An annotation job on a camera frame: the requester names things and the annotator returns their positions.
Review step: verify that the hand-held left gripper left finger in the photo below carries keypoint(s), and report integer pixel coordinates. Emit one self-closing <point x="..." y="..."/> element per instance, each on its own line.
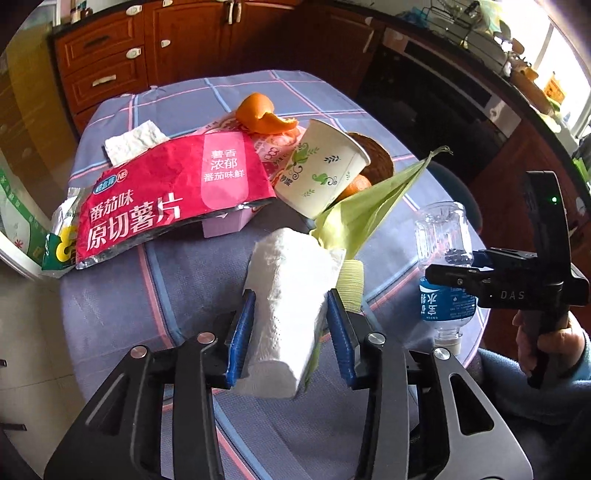
<point x="240" y="337"/>

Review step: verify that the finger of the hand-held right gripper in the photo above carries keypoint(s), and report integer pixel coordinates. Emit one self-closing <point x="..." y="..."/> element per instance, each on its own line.
<point x="455" y="276"/>
<point x="484" y="258"/>

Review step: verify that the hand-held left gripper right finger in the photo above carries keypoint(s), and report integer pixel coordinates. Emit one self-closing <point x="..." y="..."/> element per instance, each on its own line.
<point x="339" y="337"/>

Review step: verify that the clear plastic water bottle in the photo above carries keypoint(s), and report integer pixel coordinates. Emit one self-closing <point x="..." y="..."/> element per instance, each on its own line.
<point x="443" y="230"/>

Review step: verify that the white paper towel wad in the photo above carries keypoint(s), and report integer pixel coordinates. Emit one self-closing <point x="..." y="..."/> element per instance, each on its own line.
<point x="286" y="300"/>

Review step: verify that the pink cartoon snack box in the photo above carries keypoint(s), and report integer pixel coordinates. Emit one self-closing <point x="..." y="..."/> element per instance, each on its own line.
<point x="226" y="224"/>

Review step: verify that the person's right forearm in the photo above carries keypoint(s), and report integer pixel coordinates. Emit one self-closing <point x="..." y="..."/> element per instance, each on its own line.
<point x="531" y="406"/>

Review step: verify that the person's right hand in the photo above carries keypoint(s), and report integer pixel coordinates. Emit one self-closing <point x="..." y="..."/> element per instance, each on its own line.
<point x="561" y="341"/>

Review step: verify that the blue checked tablecloth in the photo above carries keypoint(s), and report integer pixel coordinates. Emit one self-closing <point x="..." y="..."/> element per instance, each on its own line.
<point x="184" y="286"/>

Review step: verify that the dark blue chair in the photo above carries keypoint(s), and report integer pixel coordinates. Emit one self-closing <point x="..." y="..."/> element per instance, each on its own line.
<point x="455" y="184"/>

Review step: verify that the green corn husk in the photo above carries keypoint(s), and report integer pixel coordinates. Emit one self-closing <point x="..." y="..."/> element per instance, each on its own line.
<point x="369" y="207"/>

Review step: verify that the wooden corner cabinet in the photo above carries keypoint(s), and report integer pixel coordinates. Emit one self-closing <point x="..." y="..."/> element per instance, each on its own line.
<point x="517" y="152"/>

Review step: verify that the orange tangerine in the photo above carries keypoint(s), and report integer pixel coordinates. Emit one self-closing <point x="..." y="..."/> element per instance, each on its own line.
<point x="355" y="189"/>

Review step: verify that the black built-in oven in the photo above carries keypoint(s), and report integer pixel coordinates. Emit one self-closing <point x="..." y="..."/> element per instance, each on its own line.
<point x="429" y="101"/>

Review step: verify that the white paper cup green print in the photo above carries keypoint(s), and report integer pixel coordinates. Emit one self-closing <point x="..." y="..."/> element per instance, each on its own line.
<point x="318" y="170"/>

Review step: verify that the red potato chip bag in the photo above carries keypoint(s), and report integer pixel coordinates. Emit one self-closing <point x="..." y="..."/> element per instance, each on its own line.
<point x="152" y="194"/>

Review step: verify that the yellow box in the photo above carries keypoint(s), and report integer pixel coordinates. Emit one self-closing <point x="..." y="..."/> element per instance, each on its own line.
<point x="554" y="90"/>

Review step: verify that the green yellow snack wrapper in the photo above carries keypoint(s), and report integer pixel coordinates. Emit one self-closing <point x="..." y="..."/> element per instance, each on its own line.
<point x="57" y="251"/>

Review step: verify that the white folded napkin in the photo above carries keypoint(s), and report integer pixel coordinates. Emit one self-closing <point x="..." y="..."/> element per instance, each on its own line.
<point x="134" y="141"/>

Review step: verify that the orange peel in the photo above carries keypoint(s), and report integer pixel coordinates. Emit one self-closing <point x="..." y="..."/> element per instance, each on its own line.
<point x="258" y="113"/>

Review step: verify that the green white sack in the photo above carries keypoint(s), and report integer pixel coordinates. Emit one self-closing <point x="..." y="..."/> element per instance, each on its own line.
<point x="21" y="217"/>

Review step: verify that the blue cloth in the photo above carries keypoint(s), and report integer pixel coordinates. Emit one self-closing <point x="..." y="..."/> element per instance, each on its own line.
<point x="420" y="13"/>

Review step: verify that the wooden kitchen cabinet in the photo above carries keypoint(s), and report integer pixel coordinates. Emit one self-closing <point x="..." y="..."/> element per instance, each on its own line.
<point x="198" y="46"/>

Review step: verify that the small condiment jars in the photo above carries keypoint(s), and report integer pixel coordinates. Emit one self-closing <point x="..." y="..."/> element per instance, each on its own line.
<point x="81" y="4"/>

